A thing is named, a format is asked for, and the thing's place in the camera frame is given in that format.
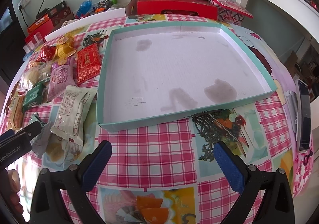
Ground green snack packet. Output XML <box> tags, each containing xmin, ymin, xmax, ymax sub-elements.
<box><xmin>22</xmin><ymin>83</ymin><xmax>46</xmax><ymax>113</ymax></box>

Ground orange barcode bread packet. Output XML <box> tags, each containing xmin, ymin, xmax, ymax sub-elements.
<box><xmin>7</xmin><ymin>95</ymin><xmax>24</xmax><ymax>131</ymax></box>

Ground red gold packet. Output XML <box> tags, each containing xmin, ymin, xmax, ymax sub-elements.
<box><xmin>77</xmin><ymin>44</ymin><xmax>102</xmax><ymax>85</ymax></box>

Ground checkered picture tablecloth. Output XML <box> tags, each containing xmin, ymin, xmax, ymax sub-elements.
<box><xmin>0</xmin><ymin>13</ymin><xmax>315</xmax><ymax>224</ymax></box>

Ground clear bag round bun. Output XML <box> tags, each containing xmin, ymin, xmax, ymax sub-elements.
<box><xmin>17</xmin><ymin>61</ymin><xmax>52</xmax><ymax>92</ymax></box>

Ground operator hand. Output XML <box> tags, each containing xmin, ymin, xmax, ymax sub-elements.
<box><xmin>1</xmin><ymin>169</ymin><xmax>26</xmax><ymax>223</ymax></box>

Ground blue water bottle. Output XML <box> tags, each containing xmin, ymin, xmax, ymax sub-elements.
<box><xmin>75</xmin><ymin>0</ymin><xmax>92</xmax><ymax>19</ymax></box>

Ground cream white snack packet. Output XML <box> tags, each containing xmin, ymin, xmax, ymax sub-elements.
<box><xmin>50</xmin><ymin>85</ymin><xmax>97</xmax><ymax>146</ymax></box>

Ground yellow cake snack packet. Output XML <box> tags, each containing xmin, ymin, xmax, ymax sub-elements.
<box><xmin>53</xmin><ymin>35</ymin><xmax>77</xmax><ymax>60</ymax></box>

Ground pink purple snack packet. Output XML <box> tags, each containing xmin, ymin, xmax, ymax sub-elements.
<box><xmin>47</xmin><ymin>57</ymin><xmax>75</xmax><ymax>101</ymax></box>

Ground silver grey barcode packet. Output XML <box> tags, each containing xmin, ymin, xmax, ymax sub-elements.
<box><xmin>29</xmin><ymin>112</ymin><xmax>53</xmax><ymax>158</ymax></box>

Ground large red gift box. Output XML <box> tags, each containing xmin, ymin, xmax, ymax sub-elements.
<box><xmin>136</xmin><ymin>0</ymin><xmax>218</xmax><ymax>20</ymax></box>

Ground stacked red orange boxes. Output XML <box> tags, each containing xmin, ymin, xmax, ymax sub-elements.
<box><xmin>25</xmin><ymin>1</ymin><xmax>75</xmax><ymax>44</ymax></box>

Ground shiny red crinkled packet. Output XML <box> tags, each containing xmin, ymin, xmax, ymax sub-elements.
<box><xmin>36</xmin><ymin>45</ymin><xmax>56</xmax><ymax>63</ymax></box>

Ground toy pile in box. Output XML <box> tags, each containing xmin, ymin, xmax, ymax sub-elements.
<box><xmin>93</xmin><ymin>0</ymin><xmax>112</xmax><ymax>14</ymax></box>

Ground wall power socket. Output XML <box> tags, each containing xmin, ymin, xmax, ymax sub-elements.
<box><xmin>17</xmin><ymin>0</ymin><xmax>30</xmax><ymax>10</ymax></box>

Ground red patterned box lid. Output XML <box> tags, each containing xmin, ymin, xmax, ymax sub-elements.
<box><xmin>212</xmin><ymin>0</ymin><xmax>254</xmax><ymax>18</ymax></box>

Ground black smartphone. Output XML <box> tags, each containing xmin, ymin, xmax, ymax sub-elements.
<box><xmin>295</xmin><ymin>79</ymin><xmax>311</xmax><ymax>153</ymax></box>

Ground white shelf unit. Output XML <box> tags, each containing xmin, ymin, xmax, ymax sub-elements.
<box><xmin>236</xmin><ymin>0</ymin><xmax>318</xmax><ymax>49</ymax></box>

